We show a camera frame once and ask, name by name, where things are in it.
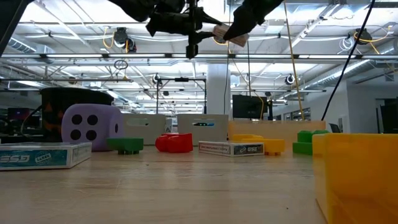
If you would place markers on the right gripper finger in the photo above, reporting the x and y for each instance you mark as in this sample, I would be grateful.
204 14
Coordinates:
239 29

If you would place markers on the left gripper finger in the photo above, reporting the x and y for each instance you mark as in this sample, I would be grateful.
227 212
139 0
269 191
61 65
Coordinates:
205 36
206 18

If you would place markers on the white plastic bin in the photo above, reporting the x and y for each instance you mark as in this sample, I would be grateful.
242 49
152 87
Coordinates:
146 133
214 137

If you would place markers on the yellow toy block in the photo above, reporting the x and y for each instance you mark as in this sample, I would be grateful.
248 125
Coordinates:
245 137

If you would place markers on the red toy block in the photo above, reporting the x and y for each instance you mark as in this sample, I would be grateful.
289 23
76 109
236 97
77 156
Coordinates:
174 144

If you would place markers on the green two-stud toy brick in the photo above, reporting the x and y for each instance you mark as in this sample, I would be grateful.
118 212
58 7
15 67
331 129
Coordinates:
301 148

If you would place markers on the purple foam die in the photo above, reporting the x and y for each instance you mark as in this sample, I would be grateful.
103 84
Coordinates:
84 127

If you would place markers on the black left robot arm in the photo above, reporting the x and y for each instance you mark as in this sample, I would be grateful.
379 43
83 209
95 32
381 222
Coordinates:
140 7

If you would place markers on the white building column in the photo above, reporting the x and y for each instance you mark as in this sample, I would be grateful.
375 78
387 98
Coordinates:
217 90

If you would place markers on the black monitor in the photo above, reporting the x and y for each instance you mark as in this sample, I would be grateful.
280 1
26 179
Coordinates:
250 107

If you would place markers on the blue-backed card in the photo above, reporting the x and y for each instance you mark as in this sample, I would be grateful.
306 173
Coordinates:
217 149

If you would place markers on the black pumpkin face bucket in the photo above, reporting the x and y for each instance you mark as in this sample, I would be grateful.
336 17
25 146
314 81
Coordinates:
77 96

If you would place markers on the orange flat toy brick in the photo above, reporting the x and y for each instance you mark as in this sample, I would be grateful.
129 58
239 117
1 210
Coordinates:
273 146

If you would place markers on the dark green toy brick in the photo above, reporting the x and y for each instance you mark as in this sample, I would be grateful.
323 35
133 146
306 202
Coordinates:
124 144

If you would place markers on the dark office chair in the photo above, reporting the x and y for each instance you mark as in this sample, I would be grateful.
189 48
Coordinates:
335 128

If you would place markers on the large black screen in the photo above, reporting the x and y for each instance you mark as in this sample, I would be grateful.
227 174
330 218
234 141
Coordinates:
390 116

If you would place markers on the dark distant monitor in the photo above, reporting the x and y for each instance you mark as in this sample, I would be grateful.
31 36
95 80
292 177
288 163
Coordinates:
18 114

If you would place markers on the teal playing card box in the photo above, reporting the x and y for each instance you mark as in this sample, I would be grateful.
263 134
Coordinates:
46 158

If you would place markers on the yellow toy brick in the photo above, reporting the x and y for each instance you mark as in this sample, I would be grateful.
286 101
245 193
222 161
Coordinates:
357 174

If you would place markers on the distant black station frame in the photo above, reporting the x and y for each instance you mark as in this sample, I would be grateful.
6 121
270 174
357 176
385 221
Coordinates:
182 80

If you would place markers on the grey ventilation duct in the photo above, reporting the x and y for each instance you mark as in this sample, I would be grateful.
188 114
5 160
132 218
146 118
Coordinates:
342 73
31 46

